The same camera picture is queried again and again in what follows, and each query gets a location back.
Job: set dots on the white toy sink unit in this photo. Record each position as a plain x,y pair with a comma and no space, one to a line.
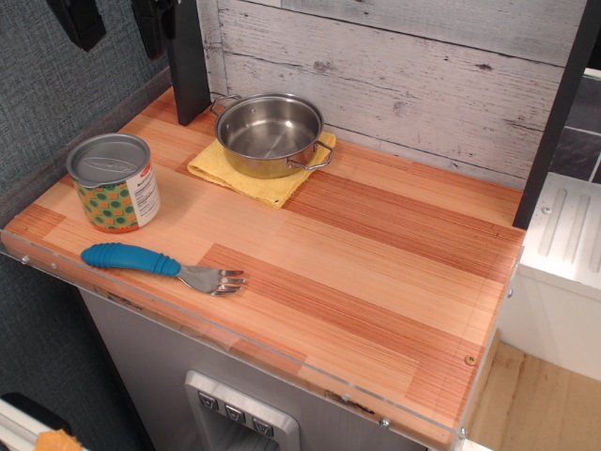
552,307

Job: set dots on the blue handled fork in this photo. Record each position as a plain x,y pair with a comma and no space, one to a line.
211,281

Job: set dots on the dark vertical post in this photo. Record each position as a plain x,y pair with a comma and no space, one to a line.
568,88
187,64

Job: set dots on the stainless steel pot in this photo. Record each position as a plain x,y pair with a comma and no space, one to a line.
271,135

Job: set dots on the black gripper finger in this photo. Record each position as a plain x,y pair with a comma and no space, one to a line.
81,21
156,21

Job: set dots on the silver dispenser panel with buttons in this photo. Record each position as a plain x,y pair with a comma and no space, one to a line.
228,419

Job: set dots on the yellow folded cloth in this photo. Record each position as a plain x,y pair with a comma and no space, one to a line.
211,165

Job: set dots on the dark left vertical post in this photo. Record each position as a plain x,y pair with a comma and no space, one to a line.
187,64

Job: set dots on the tin can with dotted label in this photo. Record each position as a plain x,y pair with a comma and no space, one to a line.
114,178

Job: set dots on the orange object at corner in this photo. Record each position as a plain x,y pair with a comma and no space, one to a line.
57,440

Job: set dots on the dark right vertical post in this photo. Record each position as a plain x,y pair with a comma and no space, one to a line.
568,88

